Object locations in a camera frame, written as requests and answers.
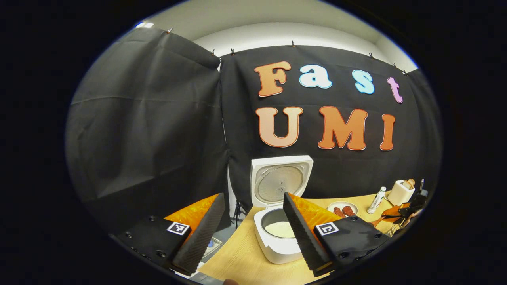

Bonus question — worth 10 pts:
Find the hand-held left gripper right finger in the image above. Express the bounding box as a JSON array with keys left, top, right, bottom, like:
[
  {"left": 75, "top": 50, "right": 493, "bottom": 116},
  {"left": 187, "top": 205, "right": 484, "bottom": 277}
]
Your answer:
[{"left": 283, "top": 192, "right": 391, "bottom": 277}]

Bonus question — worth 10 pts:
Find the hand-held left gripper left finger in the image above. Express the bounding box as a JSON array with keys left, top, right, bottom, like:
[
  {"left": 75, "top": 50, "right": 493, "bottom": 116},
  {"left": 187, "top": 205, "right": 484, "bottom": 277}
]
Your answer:
[{"left": 115, "top": 193, "right": 225, "bottom": 277}]

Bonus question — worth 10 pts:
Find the white rice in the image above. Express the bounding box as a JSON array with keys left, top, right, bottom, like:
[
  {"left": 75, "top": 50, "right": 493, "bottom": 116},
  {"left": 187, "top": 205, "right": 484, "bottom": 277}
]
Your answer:
[{"left": 265, "top": 222, "right": 295, "bottom": 238}]

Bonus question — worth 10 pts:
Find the white rice cooker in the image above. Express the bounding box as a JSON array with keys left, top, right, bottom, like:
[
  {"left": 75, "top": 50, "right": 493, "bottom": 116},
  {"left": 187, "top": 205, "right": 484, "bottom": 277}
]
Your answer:
[{"left": 250, "top": 155, "right": 314, "bottom": 264}]

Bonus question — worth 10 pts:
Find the white toaster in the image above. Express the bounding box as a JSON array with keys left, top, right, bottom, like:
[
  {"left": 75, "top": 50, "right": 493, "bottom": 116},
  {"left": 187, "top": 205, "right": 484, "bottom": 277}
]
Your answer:
[{"left": 387, "top": 180, "right": 416, "bottom": 206}]

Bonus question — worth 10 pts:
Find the white drink bottle green label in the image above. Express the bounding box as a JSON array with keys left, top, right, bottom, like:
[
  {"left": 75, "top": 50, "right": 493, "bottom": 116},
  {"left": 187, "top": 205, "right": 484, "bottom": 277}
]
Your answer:
[{"left": 367, "top": 186, "right": 387, "bottom": 214}]

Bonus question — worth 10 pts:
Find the black tripod stand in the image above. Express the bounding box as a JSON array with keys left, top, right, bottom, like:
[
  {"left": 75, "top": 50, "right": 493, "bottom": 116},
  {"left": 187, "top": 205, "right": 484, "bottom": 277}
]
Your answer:
[{"left": 233, "top": 200, "right": 247, "bottom": 230}]

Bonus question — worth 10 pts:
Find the white round plate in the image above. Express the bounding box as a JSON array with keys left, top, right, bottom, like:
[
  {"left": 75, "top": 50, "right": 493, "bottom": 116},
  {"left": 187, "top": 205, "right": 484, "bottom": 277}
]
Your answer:
[{"left": 327, "top": 201, "right": 359, "bottom": 218}]

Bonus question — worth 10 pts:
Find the black backdrop cloth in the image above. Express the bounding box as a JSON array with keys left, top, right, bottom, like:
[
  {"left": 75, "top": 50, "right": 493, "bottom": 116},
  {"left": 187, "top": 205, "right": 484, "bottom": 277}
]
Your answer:
[{"left": 65, "top": 26, "right": 443, "bottom": 238}]

